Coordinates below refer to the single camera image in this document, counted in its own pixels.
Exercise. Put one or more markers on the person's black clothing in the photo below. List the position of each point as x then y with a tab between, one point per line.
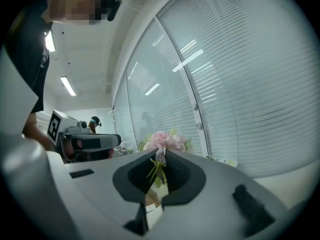
27	46

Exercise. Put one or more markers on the pink flowers bouquet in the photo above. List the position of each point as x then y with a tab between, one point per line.
162	139

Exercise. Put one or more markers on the person's left hand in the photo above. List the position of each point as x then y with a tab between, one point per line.
67	150

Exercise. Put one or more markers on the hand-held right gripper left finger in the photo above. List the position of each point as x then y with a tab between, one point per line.
100	196

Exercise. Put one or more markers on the ceiling strip light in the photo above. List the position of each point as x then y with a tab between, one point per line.
50	42
68	86

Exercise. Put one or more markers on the person's head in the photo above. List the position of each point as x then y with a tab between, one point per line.
75	4

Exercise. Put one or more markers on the black head-mounted camera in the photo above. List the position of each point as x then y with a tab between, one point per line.
111	6

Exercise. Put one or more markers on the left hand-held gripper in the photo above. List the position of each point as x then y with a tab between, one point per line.
56	129

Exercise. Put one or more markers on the white plant pot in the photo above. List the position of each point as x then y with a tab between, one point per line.
161	189

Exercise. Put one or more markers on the grey window blinds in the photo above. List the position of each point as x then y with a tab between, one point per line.
250	71

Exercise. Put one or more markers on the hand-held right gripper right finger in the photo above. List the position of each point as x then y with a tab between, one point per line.
212	209

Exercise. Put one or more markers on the person's left forearm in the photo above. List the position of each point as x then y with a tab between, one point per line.
35	131

